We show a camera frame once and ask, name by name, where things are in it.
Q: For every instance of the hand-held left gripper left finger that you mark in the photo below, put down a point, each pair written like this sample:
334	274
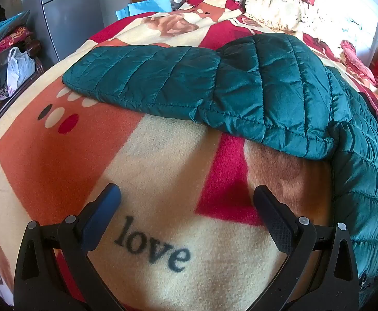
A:
102	212

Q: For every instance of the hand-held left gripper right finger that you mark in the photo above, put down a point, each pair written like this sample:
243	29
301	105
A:
277	225

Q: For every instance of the dark green quilted jacket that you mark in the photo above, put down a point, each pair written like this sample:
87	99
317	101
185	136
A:
257	97

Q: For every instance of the red and cream printed blanket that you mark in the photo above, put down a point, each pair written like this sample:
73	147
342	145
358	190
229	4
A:
163	181

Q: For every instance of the red fringed pillow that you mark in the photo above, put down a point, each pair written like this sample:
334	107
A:
357	60

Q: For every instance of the white plastic bag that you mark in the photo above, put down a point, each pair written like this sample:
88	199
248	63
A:
20	68

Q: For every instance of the cream fringed blanket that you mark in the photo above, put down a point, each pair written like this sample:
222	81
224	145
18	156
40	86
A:
275	6

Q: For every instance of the grey refrigerator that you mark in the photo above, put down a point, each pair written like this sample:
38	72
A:
69	9

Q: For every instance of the light blue cloth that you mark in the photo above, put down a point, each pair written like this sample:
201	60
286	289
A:
145	8

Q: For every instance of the blue pillow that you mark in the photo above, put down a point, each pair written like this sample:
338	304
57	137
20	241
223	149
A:
4	27

